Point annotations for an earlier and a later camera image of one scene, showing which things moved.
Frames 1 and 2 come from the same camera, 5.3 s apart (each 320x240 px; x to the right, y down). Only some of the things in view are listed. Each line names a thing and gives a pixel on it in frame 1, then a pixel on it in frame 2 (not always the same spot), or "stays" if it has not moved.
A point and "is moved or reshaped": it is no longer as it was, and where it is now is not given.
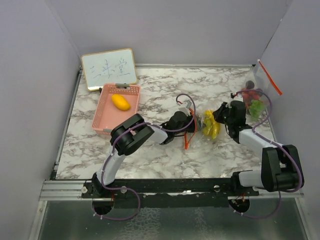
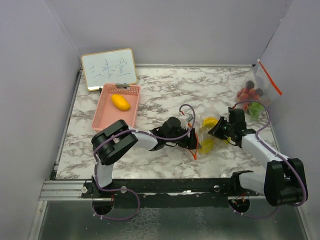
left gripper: [192, 127] -> [191, 142]
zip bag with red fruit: [259, 91] stays
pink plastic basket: [116, 103] stays
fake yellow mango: [120, 102] stays
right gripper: [217, 113] -> [215, 131]
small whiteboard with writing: [113, 67] stays
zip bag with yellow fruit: [209, 130] is moved or reshaped
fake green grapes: [256, 107] stays
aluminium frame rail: [64, 190] stays
